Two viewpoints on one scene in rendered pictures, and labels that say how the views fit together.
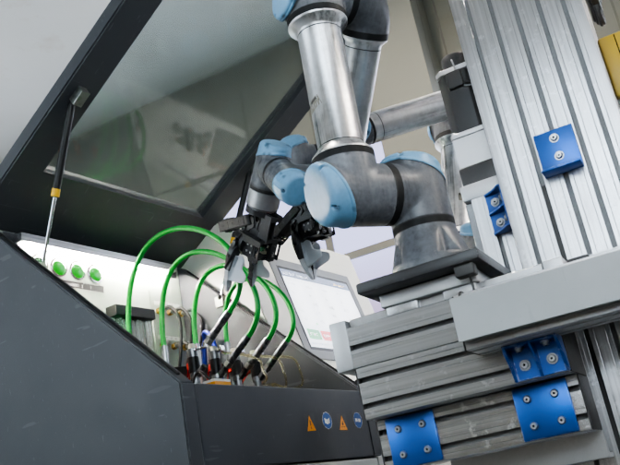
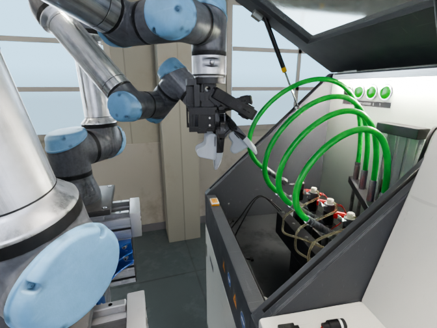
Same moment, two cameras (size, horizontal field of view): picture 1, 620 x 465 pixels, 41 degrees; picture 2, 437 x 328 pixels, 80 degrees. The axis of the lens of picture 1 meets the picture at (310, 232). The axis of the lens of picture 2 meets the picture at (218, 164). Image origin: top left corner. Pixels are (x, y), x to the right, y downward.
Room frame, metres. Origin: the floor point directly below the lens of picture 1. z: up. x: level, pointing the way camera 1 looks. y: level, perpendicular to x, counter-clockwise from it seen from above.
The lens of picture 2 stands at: (2.36, -0.39, 1.40)
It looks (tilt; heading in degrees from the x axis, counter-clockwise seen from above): 17 degrees down; 138
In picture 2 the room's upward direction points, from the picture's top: straight up
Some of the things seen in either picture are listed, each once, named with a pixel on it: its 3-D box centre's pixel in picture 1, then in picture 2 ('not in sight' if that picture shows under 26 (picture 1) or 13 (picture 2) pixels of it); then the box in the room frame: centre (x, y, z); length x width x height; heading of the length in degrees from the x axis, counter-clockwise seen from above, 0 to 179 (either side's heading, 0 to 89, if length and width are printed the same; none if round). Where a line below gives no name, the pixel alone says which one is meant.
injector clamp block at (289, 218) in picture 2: not in sight; (313, 258); (2.06, 0.27, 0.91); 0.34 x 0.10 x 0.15; 149
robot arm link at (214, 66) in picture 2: not in sight; (209, 68); (1.90, 0.00, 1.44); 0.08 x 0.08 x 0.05
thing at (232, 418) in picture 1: (288, 425); (227, 253); (1.83, 0.13, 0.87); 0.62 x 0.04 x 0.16; 149
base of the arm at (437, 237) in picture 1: (429, 251); (74, 185); (1.46, -0.21, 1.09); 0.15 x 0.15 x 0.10
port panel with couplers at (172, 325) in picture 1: (175, 343); not in sight; (2.30, 0.43, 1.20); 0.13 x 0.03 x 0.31; 149
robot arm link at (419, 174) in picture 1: (411, 192); (70, 150); (1.45, -0.20, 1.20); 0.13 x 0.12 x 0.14; 116
